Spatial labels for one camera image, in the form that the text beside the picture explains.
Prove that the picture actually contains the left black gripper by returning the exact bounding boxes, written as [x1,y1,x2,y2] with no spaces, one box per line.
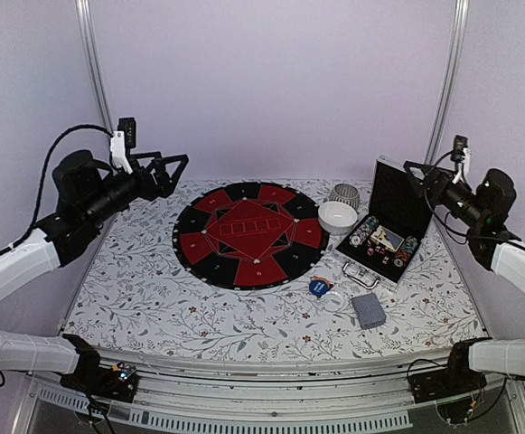
[83,152,190,228]

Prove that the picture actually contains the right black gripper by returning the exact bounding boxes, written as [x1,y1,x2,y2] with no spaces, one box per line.
[404,161,488,228]

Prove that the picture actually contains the blue small blind button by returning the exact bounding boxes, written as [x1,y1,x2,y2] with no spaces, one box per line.
[309,278,331,298]

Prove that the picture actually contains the orange big blind button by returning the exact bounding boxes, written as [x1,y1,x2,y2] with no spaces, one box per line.
[309,276,333,295]

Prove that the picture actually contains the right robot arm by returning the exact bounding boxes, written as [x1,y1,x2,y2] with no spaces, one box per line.
[403,161,525,394]

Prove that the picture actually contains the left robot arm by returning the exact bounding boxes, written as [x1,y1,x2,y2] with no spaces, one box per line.
[0,150,189,392]

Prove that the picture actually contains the card deck in case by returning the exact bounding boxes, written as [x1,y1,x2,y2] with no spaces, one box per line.
[370,225,405,252]

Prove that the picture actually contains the poker chip stack left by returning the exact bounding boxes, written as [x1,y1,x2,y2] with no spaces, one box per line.
[349,215,379,248]

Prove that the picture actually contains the poker chip stack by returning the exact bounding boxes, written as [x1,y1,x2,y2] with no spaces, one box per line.
[393,236,419,269]
[349,215,379,248]

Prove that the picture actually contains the grey striped ceramic mug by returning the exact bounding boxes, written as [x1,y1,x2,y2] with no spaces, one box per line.
[328,184,361,211]

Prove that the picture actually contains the poker chip stack right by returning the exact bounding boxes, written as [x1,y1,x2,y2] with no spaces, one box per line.
[393,236,419,269]

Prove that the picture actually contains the aluminium poker chip case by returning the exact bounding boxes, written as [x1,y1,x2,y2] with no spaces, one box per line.
[334,156,432,290]

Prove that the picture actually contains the white ceramic bowl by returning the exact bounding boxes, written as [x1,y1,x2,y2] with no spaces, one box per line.
[318,201,358,236]

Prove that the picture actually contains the round red black poker mat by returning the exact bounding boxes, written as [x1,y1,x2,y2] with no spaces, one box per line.
[173,182,330,290]

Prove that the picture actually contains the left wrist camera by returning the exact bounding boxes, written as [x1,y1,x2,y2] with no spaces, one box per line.
[110,118,136,175]

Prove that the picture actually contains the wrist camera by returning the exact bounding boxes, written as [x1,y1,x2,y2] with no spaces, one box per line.
[110,118,136,175]
[451,135,471,184]

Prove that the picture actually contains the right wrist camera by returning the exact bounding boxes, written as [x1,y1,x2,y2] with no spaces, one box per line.
[451,135,471,184]

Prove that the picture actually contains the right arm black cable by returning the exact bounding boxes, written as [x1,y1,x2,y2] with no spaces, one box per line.
[433,151,471,241]

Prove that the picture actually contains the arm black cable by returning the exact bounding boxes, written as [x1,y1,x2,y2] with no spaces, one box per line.
[433,151,471,241]
[7,125,115,250]

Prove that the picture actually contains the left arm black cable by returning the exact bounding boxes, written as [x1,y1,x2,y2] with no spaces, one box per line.
[7,125,115,250]

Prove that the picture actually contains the right aluminium frame post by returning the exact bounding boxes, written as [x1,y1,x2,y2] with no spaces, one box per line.
[425,0,470,163]

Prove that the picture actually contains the aluminium frame post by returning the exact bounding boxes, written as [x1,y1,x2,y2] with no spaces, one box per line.
[425,0,470,163]
[75,0,112,130]

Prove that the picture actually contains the left aluminium frame post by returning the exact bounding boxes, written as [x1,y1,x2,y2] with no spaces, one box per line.
[75,0,112,130]

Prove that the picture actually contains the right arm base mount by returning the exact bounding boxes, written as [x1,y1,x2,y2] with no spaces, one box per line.
[406,337,487,425]

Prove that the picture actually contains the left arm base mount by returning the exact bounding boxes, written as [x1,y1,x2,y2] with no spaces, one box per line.
[60,334,139,403]

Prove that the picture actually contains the aluminium front rail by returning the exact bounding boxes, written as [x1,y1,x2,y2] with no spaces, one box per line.
[13,350,525,433]

